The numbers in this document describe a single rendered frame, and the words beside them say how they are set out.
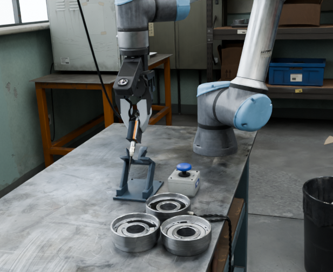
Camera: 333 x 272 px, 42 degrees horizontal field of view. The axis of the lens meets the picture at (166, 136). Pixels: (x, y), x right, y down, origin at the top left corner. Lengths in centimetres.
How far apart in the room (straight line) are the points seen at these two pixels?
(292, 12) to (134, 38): 331
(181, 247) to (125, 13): 55
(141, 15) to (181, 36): 371
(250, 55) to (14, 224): 78
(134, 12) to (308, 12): 333
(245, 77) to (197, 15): 344
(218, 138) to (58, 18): 215
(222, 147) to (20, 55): 213
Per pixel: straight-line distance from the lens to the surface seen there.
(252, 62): 131
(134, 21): 107
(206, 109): 140
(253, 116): 130
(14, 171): 327
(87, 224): 105
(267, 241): 254
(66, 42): 334
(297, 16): 430
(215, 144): 142
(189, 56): 478
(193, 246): 89
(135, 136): 110
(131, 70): 105
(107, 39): 319
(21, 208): 118
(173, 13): 113
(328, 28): 425
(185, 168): 114
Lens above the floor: 129
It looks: 17 degrees down
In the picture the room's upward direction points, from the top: 2 degrees counter-clockwise
